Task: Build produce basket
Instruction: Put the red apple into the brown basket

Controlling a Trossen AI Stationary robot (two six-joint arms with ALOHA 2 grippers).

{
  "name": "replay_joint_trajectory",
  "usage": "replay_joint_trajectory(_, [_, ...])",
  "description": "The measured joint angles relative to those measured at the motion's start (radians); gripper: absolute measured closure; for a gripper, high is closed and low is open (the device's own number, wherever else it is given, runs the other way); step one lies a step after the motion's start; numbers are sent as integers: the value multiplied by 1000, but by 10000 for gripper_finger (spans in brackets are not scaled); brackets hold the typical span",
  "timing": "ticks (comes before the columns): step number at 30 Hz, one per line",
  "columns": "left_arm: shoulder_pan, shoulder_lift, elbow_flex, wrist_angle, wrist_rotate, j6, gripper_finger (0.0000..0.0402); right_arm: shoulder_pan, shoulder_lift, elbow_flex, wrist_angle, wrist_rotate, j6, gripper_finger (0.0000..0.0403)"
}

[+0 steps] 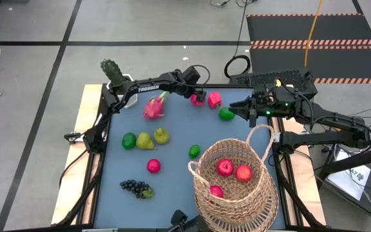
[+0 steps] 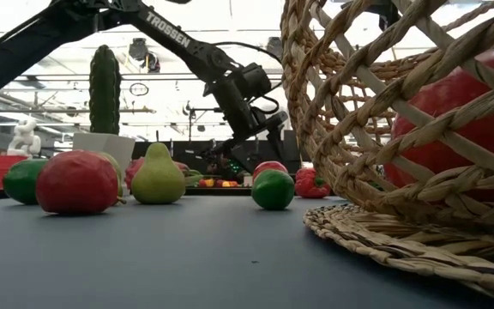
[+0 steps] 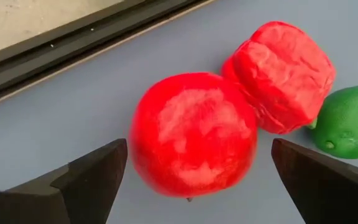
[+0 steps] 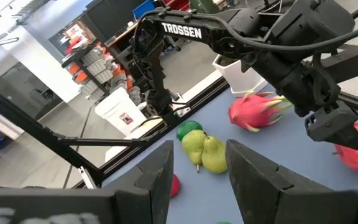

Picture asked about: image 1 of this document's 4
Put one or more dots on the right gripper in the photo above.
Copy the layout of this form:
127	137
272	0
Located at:
269	103

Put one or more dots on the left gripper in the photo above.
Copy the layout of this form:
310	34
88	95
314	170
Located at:
187	82

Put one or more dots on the pink round pomegranate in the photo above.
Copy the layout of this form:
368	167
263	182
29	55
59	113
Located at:
216	191
153	166
195	102

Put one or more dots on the pink dragon fruit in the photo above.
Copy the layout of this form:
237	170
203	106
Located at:
155	108

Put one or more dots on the green lime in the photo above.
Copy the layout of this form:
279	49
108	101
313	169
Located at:
225	114
194	151
129	141

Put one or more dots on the yellow-green pear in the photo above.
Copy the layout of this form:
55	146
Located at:
161	136
144	141

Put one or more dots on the red apple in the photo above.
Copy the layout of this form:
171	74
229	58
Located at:
225	168

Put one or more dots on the red-orange apple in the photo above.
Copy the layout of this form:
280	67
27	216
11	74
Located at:
244	174

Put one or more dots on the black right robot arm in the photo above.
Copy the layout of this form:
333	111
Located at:
320	138

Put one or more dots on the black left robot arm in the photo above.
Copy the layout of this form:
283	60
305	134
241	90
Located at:
169	80

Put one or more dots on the woven wicker basket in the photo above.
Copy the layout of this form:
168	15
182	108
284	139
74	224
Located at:
237	209

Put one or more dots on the pink-red bell pepper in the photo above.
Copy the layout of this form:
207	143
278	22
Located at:
214	100

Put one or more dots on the black perforated computer case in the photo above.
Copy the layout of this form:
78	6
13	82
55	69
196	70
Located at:
246	78

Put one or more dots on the yellow tag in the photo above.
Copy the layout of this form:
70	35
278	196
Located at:
278	83

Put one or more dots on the white plant pot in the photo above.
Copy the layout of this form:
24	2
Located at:
130	101

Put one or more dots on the green cactus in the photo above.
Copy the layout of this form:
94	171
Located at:
113	72

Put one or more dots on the wooden table side board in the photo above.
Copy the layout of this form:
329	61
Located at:
306	180
72	174

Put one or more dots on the black mat with orange stripes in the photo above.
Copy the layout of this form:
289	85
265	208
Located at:
333	61

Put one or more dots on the dark grape bunch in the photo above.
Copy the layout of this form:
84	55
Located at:
135	187

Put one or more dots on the black object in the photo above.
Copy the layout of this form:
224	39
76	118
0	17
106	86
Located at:
179	219

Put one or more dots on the white paper sheet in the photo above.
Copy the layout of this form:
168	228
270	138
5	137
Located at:
349	187

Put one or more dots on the silver metal corner bracket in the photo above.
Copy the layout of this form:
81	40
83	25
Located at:
276	137
103	136

